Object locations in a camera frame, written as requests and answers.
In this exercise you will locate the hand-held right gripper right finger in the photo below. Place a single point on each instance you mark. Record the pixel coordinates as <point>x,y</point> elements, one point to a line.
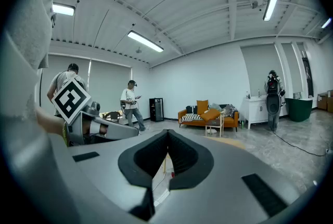
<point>221,191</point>

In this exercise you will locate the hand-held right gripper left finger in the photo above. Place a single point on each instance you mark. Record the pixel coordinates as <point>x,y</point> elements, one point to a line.
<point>104,178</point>

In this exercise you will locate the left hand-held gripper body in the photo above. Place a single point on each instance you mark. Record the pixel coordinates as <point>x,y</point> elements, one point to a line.
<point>70,100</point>

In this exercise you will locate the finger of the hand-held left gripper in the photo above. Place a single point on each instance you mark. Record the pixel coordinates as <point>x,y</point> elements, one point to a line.
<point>119,130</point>

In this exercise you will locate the person's left forearm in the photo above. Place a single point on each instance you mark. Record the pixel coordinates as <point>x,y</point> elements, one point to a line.
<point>49,121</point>

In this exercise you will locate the dark chair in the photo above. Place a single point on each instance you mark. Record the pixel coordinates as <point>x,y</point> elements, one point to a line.
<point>112,116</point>

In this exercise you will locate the orange sofa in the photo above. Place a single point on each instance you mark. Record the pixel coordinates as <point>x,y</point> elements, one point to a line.
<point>229,121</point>

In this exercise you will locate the green bottle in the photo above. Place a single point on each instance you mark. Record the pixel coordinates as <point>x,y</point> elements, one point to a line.
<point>243,124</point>

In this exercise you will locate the black white striped blanket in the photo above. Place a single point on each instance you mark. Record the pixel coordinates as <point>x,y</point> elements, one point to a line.
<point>191,117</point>

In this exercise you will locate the black white striped pillow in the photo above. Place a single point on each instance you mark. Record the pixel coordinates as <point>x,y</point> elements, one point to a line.
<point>191,109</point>

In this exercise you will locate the orange cushion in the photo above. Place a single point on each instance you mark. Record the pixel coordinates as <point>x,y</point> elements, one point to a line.
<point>202,106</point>
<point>210,114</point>

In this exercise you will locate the black white patterned throw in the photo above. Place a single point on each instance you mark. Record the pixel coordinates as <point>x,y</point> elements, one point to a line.
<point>229,110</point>

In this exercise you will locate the mint green cloth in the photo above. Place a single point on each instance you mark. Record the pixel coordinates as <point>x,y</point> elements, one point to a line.
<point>215,106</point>

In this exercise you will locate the person's grey shirt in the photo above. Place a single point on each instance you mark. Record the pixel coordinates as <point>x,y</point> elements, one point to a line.
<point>28,23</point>

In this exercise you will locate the white cabinet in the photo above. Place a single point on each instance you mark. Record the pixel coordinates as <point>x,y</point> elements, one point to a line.
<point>256,110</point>

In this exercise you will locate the grey oval backpack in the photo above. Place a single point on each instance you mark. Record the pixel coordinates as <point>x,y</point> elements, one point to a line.
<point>273,106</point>

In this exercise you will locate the cardboard boxes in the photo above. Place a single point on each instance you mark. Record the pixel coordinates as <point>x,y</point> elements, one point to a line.
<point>325,102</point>

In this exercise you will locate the white ceiling sensor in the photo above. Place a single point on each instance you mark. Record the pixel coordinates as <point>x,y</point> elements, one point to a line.
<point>257,2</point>

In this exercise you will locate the left hand-held gripper camera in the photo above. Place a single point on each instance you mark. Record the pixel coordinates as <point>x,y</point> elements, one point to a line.
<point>94,108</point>

